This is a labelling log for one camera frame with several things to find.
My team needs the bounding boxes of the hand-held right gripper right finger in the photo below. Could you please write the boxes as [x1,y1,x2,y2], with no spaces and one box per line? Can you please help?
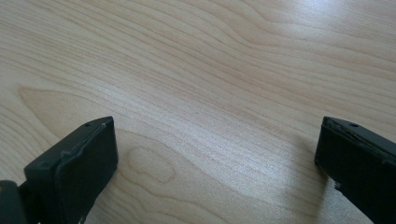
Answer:
[314,116,396,224]

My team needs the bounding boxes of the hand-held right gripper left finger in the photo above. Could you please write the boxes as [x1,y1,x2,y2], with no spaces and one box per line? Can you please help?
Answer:
[18,116,120,224]

